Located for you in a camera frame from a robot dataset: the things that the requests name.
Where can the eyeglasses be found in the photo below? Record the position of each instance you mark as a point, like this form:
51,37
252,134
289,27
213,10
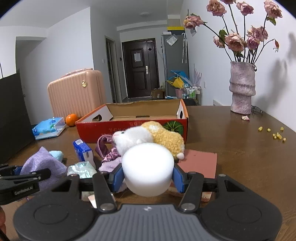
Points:
256,110

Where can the white round foam sponge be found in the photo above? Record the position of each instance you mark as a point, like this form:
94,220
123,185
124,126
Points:
148,169

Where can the grey refrigerator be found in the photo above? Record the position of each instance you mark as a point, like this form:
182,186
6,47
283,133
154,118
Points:
172,56

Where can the pink sponge pad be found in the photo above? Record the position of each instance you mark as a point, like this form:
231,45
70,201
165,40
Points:
200,162

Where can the brown cardboard box on floor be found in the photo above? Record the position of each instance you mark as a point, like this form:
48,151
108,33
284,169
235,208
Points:
158,94

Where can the black paper bag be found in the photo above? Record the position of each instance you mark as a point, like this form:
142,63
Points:
16,132

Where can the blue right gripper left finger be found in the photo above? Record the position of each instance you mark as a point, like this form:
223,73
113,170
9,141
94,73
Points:
116,179

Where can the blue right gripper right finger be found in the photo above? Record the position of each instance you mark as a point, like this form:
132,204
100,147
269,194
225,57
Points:
180,179

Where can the fallen rose petal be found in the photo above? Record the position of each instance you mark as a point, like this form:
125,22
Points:
245,118

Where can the purple textured vase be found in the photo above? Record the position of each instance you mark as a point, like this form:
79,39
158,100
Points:
242,86

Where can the pink satin scrunchie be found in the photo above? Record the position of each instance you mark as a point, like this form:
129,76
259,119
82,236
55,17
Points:
107,150

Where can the yellow popcorn pieces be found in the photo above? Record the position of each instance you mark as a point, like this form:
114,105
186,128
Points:
278,135

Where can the black bag on chair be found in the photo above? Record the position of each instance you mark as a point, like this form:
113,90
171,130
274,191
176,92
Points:
190,102

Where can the red cardboard box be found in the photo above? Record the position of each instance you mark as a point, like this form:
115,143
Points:
110,118

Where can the light green plastic bag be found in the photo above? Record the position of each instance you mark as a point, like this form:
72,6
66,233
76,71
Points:
83,169

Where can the orange fruit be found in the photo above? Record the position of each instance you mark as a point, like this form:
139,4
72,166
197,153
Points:
71,119

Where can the pink ribbed suitcase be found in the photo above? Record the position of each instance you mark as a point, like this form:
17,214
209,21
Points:
78,92

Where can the purple cloth pouch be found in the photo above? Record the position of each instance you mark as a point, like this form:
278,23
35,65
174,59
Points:
42,159

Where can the dark brown door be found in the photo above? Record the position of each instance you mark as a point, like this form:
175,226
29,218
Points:
141,67

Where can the white and yellow plush toy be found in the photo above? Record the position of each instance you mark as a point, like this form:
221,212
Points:
150,132

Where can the yellow bag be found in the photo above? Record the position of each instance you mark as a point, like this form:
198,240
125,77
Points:
177,83

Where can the blue tissue pack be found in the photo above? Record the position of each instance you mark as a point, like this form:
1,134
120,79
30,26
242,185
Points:
49,128

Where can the light blue soft cloth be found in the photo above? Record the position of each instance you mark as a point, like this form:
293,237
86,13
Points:
57,155

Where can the person's left hand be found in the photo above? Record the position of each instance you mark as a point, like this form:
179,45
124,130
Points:
2,220

